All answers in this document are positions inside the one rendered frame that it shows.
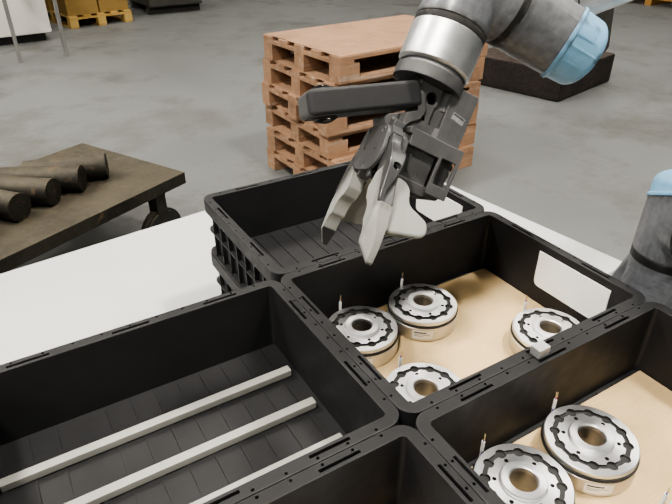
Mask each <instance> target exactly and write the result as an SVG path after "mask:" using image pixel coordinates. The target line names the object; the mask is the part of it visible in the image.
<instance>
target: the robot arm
mask: <svg viewBox="0 0 672 504"><path fill-rule="evenodd" d="M631 1H633V0H421V3H420V5H419V8H418V10H417V13H416V15H415V18H414V20H413V22H412V24H411V27H410V29H409V32H408V34H407V37H406V39H405V41H404V44H403V46H402V49H401V51H400V53H399V61H398V63H397V65H396V68H395V70H394V73H393V77H394V79H395V80H396V81H395V82H384V83H374V84H363V85H352V86H341V87H332V86H329V85H325V84H322V85H317V86H315V87H313V88H312V89H310V90H308V91H307V92H306V93H304V94H303V95H302V96H300V97H299V98H298V109H299V116H300V119H301V120H302V121H314V122H316V123H319V124H327V123H331V122H333V121H334V120H336V119H337V118H341V117H350V116H360V115H369V114H379V113H388V112H398V111H405V112H402V113H390V114H385V115H381V116H377V117H375V118H374V119H373V127H371V128H370V129H369V130H368V131H367V133H366V135H365V136H364V138H363V140H362V142H361V144H360V147H359V149H358V151H357V152H356V153H355V155H354V157H353V158H352V160H351V162H350V163H349V165H348V167H347V169H346V171H345V173H344V175H343V177H342V179H341V181H340V183H339V185H338V187H337V189H336V193H335V195H334V197H333V199H332V202H331V204H330V206H329V209H328V211H327V214H326V216H325V219H324V221H323V224H322V227H321V229H322V243H323V244H325V245H327V244H328V242H329V241H330V239H331V238H332V236H333V235H334V233H335V232H336V229H337V227H338V225H339V223H340V222H347V223H354V224H362V225H363V226H362V231H361V234H360V237H359V239H358V244H359V247H360V250H361V253H362V256H363V259H364V263H365V264H366V265H369V266H371V265H372V264H373V262H374V259H375V257H376V255H377V253H378V250H379V248H380V245H381V243H382V240H383V237H384V235H389V236H398V237H406V238H414V239H420V238H422V237H424V236H425V234H426V223H425V221H424V220H423V219H422V218H421V217H420V216H419V215H418V214H417V213H416V212H415V211H414V210H413V209H412V208H411V206H410V203H409V197H411V198H413V199H421V200H430V201H436V200H437V199H439V200H441V201H445V198H446V196H447V194H448V191H449V189H450V186H451V184H452V182H453V179H454V177H455V174H456V172H457V170H458V167H459V165H460V162H461V160H462V158H463V155H464V152H462V151H460V150H458V148H459V145H460V143H461V141H462V138H463V136H464V133H465V131H466V129H467V126H468V124H469V121H470V119H471V117H472V114H473V112H474V109H475V107H476V105H477V102H478V100H479V98H477V97H476V96H474V95H472V94H470V93H468V92H466V91H465V90H463V89H464V86H466V85H467V84H468V83H469V80H470V78H471V75H472V73H473V71H474V68H475V66H476V64H477V61H478V59H479V56H480V54H481V52H482V49H483V47H484V44H485V43H487V44H489V45H491V46H493V47H494V48H496V49H498V50H500V51H501V52H503V53H505V54H507V55H508V56H510V57H512V58H514V59H515V60H517V61H519V62H521V63H522V64H524V65H526V66H528V67H529V68H531V69H533V70H535V71H536V72H538V73H540V76H541V77H547V78H549V79H551V80H553V81H555V82H557V83H559V84H563V85H567V84H572V83H574V82H577V81H578V80H580V79H581V78H583V77H584V76H585V75H587V74H588V73H589V72H590V71H591V70H592V68H593V67H594V66H595V65H596V63H597V61H598V60H599V59H600V57H601V56H602V54H603V52H604V50H605V47H606V45H607V41H608V27H607V25H606V23H605V22H604V21H603V20H601V19H600V18H599V17H597V16H596V14H598V13H601V12H604V11H606V10H609V9H612V8H614V7H617V6H620V5H622V4H625V3H628V2H631ZM452 164H454V167H453V166H452ZM452 169H453V170H452ZM450 171H452V172H451V174H450V177H449V179H448V182H447V184H446V186H445V189H443V188H442V187H443V185H444V183H445V180H446V179H447V178H448V175H449V172H450ZM646 195H647V199H646V202H645V205H644V208H643V211H642V214H641V217H640V220H639V223H638V226H637V230H636V233H635V236H634V239H633V242H632V245H631V248H630V251H629V253H628V255H627V256H626V257H625V258H624V260H623V261H622V262H621V263H620V265H619V266H618V267H617V268H616V270H615V271H614V272H613V273H612V275H611V276H612V277H614V278H616V279H618V280H620V281H622V282H623V283H625V284H627V285H629V286H631V287H633V288H634V289H636V290H638V291H640V292H641V293H642V294H643V295H644V296H645V299H646V300H645V302H656V303H660V304H663V305H665V306H667V307H669V308H671V309H672V169H670V170H665V171H662V172H660V173H659V174H657V175H656V176H655V177H654V179H653V182H652V184H651V187H650V190H649V191H648V192H647V194H646Z"/></svg>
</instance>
